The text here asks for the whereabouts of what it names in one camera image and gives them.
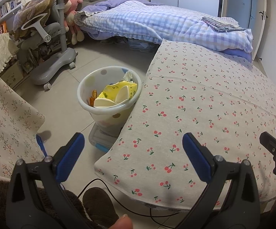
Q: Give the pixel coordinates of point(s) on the clear storage box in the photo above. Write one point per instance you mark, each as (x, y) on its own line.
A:
(100, 140)

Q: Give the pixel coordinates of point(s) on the floral table cloth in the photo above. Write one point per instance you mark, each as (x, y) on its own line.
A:
(19, 124)

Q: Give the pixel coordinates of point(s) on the folded striped cloth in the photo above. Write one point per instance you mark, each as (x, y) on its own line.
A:
(222, 26)

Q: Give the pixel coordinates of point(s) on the white paper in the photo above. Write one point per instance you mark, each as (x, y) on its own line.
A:
(128, 77)

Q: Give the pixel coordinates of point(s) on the yellow crinkled snack wrapper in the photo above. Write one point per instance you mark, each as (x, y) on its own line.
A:
(92, 98)

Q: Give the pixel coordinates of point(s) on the yellow white snack bag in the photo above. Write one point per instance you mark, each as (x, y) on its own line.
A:
(115, 94)

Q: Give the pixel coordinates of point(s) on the grey ergonomic chair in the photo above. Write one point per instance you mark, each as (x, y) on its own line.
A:
(48, 34)

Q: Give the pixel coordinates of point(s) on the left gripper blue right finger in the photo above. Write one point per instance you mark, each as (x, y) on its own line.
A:
(200, 157)

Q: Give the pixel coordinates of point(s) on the cherry print mattress cover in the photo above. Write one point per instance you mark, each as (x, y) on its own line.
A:
(223, 100)

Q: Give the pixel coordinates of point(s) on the white door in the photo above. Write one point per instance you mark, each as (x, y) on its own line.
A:
(249, 14)

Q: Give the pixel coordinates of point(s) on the brown blanket on chair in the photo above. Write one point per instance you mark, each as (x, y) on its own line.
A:
(29, 11)

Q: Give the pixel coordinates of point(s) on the purple blanket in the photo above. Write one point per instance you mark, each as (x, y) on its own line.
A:
(118, 4)

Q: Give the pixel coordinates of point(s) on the pink plush toy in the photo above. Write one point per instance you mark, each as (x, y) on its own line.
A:
(69, 12)

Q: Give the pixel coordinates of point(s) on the left hand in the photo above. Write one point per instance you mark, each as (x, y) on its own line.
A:
(123, 222)

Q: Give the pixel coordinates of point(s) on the blue plaid quilt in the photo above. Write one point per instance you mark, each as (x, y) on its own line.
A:
(166, 26)

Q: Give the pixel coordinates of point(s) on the white polka dot trash bin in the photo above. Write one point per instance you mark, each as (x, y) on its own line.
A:
(109, 119)

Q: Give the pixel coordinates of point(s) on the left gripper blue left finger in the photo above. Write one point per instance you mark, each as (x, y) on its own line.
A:
(66, 157)

